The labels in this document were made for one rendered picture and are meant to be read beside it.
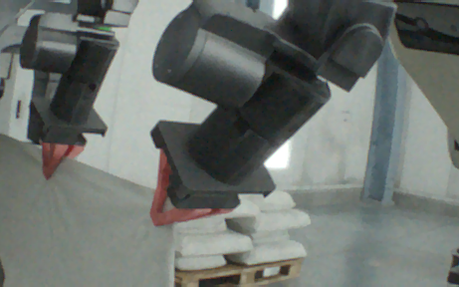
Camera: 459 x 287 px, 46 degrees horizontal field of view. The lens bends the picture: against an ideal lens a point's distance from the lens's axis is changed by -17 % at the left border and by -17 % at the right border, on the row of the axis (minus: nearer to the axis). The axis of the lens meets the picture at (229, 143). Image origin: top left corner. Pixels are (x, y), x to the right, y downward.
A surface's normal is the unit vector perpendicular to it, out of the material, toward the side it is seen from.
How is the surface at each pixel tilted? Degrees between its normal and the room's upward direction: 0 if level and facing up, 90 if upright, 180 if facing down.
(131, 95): 90
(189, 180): 45
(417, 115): 90
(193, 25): 77
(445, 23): 130
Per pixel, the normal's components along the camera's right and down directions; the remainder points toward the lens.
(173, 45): -0.79, -0.29
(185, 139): 0.59, -0.60
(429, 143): -0.70, -0.05
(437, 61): -0.62, 0.60
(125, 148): 0.70, 0.14
